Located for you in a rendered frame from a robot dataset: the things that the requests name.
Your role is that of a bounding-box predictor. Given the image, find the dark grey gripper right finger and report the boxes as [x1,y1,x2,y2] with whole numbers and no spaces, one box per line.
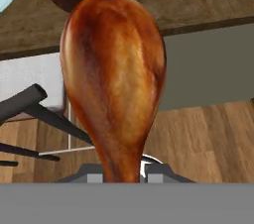
[142,163,196,184]

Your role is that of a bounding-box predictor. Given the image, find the brown roasted chicken drumstick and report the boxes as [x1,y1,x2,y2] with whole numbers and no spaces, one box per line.
[59,0,168,184]

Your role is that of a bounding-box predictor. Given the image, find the white round object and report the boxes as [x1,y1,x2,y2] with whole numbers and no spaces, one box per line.
[140,154,164,178]

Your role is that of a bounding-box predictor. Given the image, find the grey counter side panel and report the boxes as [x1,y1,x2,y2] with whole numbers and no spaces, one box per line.
[158,23,254,113]

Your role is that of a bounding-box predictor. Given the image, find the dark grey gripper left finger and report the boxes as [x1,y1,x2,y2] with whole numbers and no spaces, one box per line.
[57,163,105,184]

